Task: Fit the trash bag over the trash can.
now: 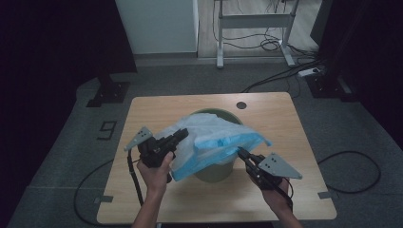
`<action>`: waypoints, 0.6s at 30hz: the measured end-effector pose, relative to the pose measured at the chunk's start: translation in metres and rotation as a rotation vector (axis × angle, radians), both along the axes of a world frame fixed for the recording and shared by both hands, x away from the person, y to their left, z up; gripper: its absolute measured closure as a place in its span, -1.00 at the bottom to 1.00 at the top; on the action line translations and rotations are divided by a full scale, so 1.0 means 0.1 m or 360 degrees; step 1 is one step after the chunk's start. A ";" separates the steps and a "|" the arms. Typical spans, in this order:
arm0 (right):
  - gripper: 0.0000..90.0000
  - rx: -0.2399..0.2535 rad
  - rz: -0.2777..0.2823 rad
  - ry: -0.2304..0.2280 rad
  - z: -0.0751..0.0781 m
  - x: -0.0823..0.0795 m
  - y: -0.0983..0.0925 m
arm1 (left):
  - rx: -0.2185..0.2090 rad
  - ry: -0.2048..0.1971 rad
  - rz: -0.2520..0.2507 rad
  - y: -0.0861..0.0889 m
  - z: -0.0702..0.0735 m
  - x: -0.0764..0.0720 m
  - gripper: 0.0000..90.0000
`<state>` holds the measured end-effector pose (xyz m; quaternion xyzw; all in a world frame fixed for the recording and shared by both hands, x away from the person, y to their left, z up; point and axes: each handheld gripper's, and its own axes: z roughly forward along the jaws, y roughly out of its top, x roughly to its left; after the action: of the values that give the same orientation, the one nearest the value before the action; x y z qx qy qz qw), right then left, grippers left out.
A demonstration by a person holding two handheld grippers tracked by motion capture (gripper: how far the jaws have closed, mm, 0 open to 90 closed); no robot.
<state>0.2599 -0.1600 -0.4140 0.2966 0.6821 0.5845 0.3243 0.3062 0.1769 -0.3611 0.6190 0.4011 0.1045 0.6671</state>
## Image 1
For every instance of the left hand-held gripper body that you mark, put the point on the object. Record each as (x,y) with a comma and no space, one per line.
(152,152)

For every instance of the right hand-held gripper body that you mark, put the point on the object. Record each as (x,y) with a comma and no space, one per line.
(272,169)

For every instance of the white blue-edged plastic bag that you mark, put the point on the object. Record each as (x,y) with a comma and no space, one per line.
(212,139)

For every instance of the green plastic bin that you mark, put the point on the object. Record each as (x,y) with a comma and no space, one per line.
(215,172)

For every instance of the person's left hand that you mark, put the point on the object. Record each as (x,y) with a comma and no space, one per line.
(157,179)

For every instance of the person's right hand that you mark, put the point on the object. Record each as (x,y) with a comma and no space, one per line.
(277,198)

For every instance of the dark round table grommet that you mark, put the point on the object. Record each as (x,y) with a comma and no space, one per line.
(241,105)

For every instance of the grey tape piece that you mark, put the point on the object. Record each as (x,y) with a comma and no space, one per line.
(324,195)
(104,199)

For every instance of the black stand base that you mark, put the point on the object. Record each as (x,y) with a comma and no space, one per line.
(109,91)
(326,87)

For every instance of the white power strip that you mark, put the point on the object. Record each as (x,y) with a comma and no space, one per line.
(309,72)

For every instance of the white cabinet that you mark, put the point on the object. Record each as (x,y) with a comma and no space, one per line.
(158,25)

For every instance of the dark curtain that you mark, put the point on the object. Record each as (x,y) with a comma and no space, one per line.
(374,47)

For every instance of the white metal desk frame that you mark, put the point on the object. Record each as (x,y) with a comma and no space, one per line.
(253,21)

